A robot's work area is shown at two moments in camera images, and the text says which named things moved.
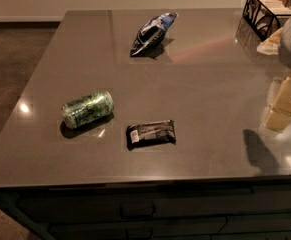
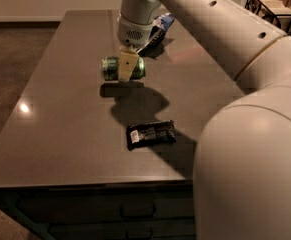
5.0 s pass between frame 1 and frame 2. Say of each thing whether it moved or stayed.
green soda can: moved
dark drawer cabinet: stayed
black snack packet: stayed
